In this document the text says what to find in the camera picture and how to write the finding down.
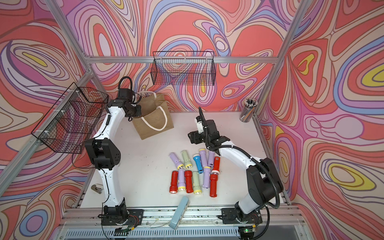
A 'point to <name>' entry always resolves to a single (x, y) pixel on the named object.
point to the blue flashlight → (197, 157)
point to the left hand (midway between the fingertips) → (139, 111)
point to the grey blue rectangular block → (179, 213)
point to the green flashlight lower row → (197, 189)
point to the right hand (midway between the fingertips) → (195, 136)
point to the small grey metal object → (96, 189)
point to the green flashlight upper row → (187, 161)
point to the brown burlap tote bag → (155, 118)
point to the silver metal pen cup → (246, 113)
